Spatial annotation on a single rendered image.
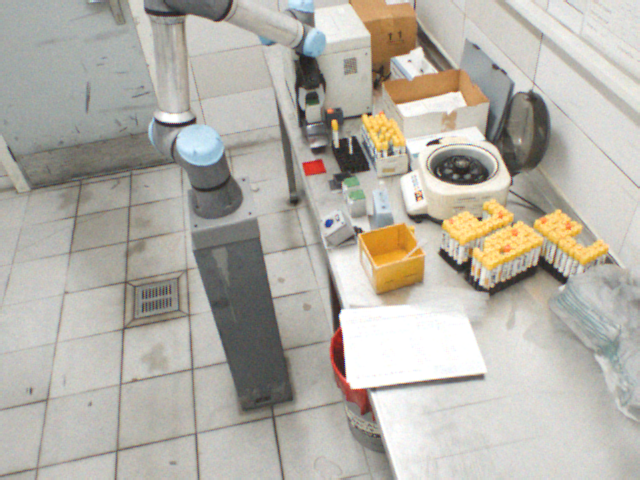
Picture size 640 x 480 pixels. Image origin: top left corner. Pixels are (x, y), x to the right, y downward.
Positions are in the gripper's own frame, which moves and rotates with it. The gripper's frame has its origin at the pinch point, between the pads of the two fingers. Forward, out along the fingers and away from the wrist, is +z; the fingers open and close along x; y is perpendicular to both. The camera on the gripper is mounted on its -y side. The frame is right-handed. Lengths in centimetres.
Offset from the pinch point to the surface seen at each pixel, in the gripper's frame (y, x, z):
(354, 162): -20.8, -8.7, 10.3
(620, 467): -131, -33, 12
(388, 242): -62, -8, 8
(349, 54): 9.0, -15.5, -11.6
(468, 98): -5, -53, 5
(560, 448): -124, -25, 12
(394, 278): -75, -5, 8
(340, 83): 9.0, -11.8, -1.8
